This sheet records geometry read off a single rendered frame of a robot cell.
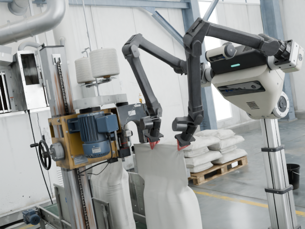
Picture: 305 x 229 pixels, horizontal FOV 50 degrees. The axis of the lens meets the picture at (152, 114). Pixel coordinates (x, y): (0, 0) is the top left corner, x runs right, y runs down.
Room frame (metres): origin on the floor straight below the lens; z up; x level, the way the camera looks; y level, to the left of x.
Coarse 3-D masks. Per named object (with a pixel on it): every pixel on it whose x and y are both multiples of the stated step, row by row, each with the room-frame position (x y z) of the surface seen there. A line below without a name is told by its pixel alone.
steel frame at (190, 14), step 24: (0, 0) 5.38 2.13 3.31; (72, 0) 6.14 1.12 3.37; (96, 0) 6.44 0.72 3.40; (120, 0) 6.76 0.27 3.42; (144, 0) 7.11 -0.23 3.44; (192, 0) 7.71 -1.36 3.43; (216, 0) 8.46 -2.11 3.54; (264, 0) 9.84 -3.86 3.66; (168, 24) 7.42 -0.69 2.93; (264, 24) 9.81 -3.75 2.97; (288, 96) 9.52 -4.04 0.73; (288, 120) 9.40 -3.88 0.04
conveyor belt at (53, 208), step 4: (52, 204) 3.52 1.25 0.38; (56, 204) 3.49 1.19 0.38; (44, 208) 3.43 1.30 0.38; (48, 208) 3.40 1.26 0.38; (52, 208) 3.38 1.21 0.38; (56, 208) 3.35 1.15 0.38; (52, 212) 3.24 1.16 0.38; (56, 212) 3.21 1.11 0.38; (136, 224) 2.55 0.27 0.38; (140, 224) 2.53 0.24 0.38; (144, 224) 2.52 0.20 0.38; (136, 228) 2.47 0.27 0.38; (140, 228) 2.46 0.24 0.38; (144, 228) 2.45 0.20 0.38
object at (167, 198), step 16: (144, 144) 2.02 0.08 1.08; (160, 144) 1.88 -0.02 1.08; (144, 160) 2.05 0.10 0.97; (160, 160) 1.91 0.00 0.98; (176, 160) 1.77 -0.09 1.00; (144, 176) 2.06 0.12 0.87; (160, 176) 1.94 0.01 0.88; (176, 176) 1.79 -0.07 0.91; (144, 192) 1.98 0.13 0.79; (160, 192) 1.85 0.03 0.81; (176, 192) 1.77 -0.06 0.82; (192, 192) 1.79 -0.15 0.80; (160, 208) 1.85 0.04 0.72; (176, 208) 1.76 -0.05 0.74; (192, 208) 1.76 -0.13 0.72; (160, 224) 1.86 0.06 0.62; (176, 224) 1.76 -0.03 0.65; (192, 224) 1.74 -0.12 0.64
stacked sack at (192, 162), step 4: (208, 152) 4.96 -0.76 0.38; (212, 152) 4.93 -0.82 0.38; (216, 152) 4.93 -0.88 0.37; (196, 156) 4.82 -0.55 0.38; (200, 156) 4.81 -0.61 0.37; (204, 156) 4.77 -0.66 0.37; (208, 156) 4.80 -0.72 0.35; (212, 156) 4.84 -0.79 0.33; (216, 156) 4.89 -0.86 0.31; (220, 156) 4.95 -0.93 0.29; (188, 160) 4.71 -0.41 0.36; (192, 160) 4.65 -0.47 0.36; (196, 160) 4.64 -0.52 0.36; (200, 160) 4.67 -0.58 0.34; (204, 160) 4.73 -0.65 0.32; (208, 160) 4.78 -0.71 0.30; (212, 160) 4.89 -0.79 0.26; (188, 164) 4.67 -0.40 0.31; (192, 164) 4.63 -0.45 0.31; (196, 164) 4.61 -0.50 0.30; (200, 164) 4.68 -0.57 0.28
